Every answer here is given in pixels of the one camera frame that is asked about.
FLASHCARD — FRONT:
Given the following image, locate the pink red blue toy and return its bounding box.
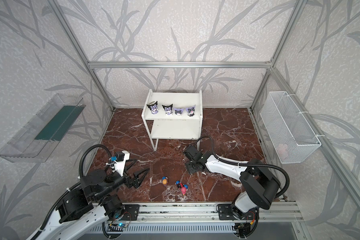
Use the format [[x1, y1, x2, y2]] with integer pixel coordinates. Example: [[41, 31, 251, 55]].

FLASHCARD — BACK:
[[179, 183, 188, 195]]

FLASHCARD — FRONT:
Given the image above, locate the purple hat figure toy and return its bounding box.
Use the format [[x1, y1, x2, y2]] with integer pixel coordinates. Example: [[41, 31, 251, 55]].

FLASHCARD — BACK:
[[186, 105, 196, 117]]

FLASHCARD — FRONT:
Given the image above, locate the purple winged figure toy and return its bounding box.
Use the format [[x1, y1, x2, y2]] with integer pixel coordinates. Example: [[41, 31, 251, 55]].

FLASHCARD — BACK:
[[174, 108, 185, 116]]

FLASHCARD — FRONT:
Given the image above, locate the black purple figure toy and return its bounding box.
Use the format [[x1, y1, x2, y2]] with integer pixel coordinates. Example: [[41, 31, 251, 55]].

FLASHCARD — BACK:
[[162, 104, 173, 116], [147, 101, 159, 115]]

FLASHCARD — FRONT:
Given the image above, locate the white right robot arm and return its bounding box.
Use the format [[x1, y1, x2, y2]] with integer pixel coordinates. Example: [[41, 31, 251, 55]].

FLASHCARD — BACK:
[[183, 136, 290, 221]]

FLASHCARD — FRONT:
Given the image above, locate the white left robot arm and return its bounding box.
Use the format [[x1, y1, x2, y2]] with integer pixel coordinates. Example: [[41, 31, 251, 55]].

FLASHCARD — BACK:
[[29, 144, 150, 240]]

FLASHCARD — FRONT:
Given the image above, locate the white two-tier shelf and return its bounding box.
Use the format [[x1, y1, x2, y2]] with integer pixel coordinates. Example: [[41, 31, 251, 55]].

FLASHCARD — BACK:
[[141, 90, 203, 151]]

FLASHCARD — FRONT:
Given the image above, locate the orange blue round toy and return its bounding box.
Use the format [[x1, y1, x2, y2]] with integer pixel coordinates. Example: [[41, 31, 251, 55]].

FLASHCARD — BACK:
[[162, 177, 168, 185]]

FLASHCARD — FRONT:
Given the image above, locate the red black blue toy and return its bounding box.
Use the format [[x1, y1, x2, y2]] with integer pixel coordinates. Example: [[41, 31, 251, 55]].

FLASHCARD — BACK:
[[175, 181, 183, 189]]

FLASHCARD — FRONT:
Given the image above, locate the pink toy in basket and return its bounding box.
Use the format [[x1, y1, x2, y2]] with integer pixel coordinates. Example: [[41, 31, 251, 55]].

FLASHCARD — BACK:
[[277, 144, 288, 158]]

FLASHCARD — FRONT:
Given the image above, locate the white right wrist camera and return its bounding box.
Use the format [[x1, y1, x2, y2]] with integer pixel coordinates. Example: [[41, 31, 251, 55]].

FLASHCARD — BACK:
[[183, 145, 203, 161]]

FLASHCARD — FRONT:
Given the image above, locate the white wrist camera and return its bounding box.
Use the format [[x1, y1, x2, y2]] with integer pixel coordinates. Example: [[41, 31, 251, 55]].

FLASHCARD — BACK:
[[183, 145, 203, 161], [108, 151, 130, 177]]

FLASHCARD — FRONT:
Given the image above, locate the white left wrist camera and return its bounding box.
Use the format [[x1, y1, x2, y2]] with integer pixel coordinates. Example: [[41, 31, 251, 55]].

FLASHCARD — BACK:
[[108, 151, 130, 177]]

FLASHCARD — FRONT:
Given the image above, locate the clear plastic wall bin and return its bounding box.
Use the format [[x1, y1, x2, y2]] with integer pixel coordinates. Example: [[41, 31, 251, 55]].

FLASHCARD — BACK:
[[0, 94, 86, 163]]

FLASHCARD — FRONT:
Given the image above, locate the white wire mesh basket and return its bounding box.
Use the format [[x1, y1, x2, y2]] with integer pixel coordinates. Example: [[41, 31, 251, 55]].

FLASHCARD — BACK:
[[260, 91, 322, 164]]

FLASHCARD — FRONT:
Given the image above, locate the aluminium frame horizontal bar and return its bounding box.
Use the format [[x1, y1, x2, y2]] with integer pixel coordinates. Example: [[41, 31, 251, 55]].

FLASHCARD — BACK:
[[87, 62, 271, 69]]

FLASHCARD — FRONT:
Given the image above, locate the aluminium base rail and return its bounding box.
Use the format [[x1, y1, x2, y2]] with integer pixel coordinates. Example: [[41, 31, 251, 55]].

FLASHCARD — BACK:
[[86, 201, 304, 224]]

